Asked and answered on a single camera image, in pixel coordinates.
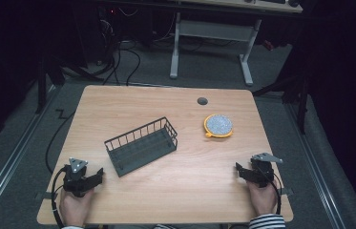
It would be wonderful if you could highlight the metal floor rail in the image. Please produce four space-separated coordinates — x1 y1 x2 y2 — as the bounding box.
286 103 346 229
0 85 61 225

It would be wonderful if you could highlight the person's left hand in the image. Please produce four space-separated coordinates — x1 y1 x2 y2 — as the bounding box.
58 187 95 228

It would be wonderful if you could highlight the yellow round scrubber pad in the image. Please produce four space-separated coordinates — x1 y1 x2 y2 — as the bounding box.
202 113 235 139

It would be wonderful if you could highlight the bundle of black floor cables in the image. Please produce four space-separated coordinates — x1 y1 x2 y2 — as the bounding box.
97 6 142 87

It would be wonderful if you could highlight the dark wire basket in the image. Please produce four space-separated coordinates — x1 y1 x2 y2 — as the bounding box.
103 116 179 178

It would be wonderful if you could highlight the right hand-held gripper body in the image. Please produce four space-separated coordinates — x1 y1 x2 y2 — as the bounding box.
250 152 284 189

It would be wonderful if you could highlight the white-framed background desk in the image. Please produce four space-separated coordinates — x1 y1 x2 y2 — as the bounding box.
169 0 304 88

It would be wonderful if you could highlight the hand-held gripper cable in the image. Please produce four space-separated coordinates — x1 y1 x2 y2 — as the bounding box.
261 170 283 216
50 167 69 229

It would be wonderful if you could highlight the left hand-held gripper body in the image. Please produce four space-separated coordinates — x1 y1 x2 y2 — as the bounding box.
62 156 89 198

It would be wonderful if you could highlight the black floor cable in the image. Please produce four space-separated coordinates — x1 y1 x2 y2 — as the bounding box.
44 109 76 176

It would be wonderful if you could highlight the left hand-held gripper cable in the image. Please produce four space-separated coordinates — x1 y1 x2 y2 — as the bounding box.
50 167 69 229

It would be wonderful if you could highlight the black metal stand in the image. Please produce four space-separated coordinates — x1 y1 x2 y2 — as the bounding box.
251 71 312 135
34 52 67 115

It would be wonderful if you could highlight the person's right hand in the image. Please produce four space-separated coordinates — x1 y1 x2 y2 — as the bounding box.
247 178 279 218

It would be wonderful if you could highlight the right hand-held gripper cable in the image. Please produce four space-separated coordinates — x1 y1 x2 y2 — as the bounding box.
261 170 283 216

